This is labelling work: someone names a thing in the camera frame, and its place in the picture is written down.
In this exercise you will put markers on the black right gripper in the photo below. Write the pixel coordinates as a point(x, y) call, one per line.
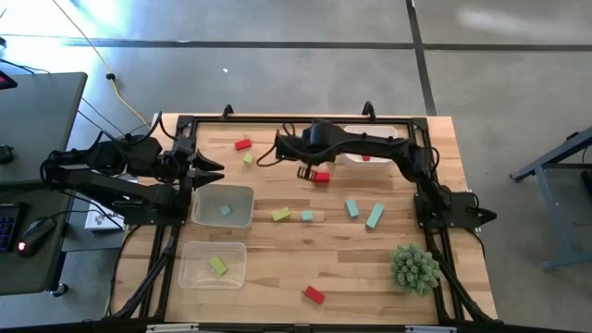
point(300, 148)

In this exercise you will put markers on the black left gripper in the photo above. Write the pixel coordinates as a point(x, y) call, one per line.
point(184, 159)

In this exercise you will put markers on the teal cube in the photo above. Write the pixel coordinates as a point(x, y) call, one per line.
point(307, 216)
point(225, 210)

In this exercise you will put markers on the green cube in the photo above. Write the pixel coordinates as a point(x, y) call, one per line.
point(248, 159)

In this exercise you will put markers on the green rectangular block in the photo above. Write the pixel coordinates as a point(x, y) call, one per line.
point(218, 265)
point(281, 214)

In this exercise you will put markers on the teal rectangular block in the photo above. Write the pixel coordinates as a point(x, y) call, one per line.
point(352, 208)
point(375, 215)

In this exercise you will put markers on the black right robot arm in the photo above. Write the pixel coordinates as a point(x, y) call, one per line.
point(370, 141)

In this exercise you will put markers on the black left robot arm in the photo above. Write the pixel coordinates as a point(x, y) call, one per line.
point(92, 178)

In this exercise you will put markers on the grey translucent plastic bin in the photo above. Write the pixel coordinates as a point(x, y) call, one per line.
point(236, 203)

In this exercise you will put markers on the clear plastic bin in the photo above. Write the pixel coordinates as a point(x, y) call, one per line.
point(194, 273)

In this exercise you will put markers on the white printed box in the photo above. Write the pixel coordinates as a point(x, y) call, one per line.
point(94, 223)

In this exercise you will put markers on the green artificial plant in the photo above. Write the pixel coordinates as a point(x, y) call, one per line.
point(414, 270)

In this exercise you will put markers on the grey side desk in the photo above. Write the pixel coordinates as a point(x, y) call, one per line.
point(37, 115)

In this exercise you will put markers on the black computer mouse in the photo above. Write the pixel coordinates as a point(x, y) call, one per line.
point(34, 237)

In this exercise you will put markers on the small black desk object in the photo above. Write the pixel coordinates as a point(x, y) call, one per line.
point(5, 154)

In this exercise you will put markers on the black keyboard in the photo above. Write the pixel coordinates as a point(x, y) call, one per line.
point(7, 226)

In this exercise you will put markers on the black device with red light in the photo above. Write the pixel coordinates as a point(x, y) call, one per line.
point(5, 82)

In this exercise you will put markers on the blue metal table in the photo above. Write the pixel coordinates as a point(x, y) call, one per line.
point(560, 222)

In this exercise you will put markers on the black aluminium table frame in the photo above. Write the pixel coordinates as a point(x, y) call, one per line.
point(259, 120)

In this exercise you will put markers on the white edge bracket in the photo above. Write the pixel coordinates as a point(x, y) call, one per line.
point(430, 329)
point(171, 328)

